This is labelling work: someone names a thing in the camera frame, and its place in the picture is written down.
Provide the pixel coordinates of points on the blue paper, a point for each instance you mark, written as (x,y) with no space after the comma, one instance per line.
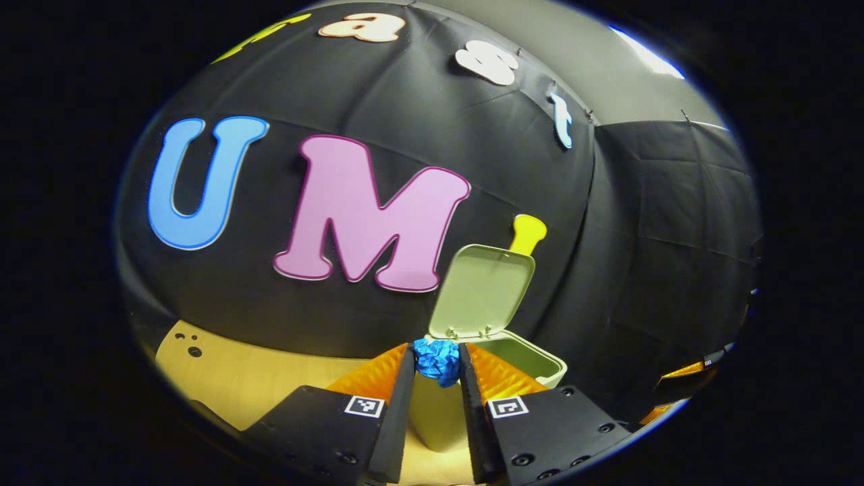
(437,361)

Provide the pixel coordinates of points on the black backdrop cloth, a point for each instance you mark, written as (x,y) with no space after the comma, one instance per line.
(607,236)

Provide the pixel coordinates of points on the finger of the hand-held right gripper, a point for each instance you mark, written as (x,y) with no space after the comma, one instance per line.
(685,370)
(661,412)

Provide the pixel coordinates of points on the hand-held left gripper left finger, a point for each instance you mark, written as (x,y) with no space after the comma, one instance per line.
(398,418)

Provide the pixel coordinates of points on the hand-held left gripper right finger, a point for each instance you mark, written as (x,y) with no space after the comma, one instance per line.
(476,432)

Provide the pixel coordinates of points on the pale green desktop garbage bin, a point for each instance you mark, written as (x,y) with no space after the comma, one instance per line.
(482,290)

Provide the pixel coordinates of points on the wooden desktop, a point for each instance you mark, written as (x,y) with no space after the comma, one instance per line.
(256,378)

